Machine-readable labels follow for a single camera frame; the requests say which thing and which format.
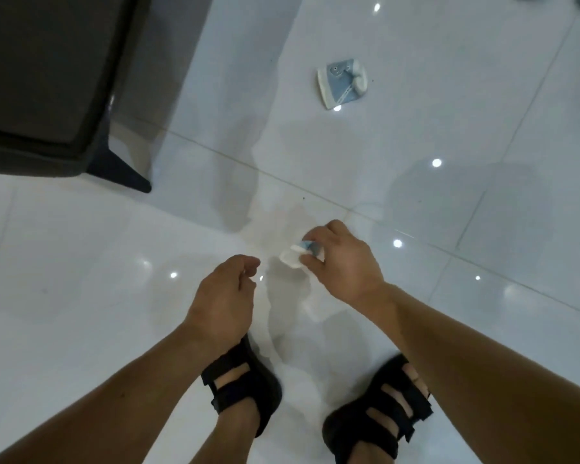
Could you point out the person's left hand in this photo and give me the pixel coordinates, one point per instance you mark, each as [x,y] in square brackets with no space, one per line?
[222,304]

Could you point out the person's right hand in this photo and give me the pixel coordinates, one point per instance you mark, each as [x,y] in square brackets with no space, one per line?
[348,268]

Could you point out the person's right fingers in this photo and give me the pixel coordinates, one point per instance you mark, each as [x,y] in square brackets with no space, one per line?
[319,241]

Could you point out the person's left fingers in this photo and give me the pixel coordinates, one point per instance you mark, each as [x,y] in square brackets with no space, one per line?
[245,270]

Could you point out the small white baby shoe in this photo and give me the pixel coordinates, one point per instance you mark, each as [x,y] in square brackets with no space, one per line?
[292,255]

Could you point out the person's right forearm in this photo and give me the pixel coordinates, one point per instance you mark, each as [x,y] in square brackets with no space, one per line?
[488,381]

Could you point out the person's left forearm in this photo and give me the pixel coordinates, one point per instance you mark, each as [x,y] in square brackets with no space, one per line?
[111,401]

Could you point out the person's left leg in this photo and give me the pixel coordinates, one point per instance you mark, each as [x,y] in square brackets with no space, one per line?
[232,425]

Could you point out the person's leg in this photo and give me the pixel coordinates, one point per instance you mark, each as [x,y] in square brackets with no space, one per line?
[232,425]
[382,430]

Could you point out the blue baby sneaker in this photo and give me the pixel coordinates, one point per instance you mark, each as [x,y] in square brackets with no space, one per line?
[341,84]

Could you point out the person's right leg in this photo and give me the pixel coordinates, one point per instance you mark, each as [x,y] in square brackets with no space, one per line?
[382,430]

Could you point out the dark grey sofa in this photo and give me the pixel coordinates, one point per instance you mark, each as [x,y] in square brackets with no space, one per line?
[53,82]

